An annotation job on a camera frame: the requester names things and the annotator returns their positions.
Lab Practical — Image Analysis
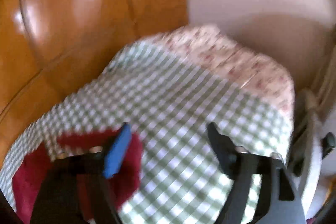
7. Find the dark red garment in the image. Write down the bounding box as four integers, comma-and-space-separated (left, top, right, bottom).
12, 129, 142, 223

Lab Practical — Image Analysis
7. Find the white chair beside bed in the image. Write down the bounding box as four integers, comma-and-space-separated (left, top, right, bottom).
286, 89, 335, 215

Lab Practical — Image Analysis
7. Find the green white checkered bedsheet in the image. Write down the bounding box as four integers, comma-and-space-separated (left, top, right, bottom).
1, 41, 293, 223

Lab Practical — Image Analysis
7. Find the floral pink pillow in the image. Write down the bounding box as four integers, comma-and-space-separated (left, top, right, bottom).
146, 24, 294, 118

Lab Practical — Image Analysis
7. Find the orange wooden wardrobe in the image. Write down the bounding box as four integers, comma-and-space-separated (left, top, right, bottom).
1, 0, 188, 157

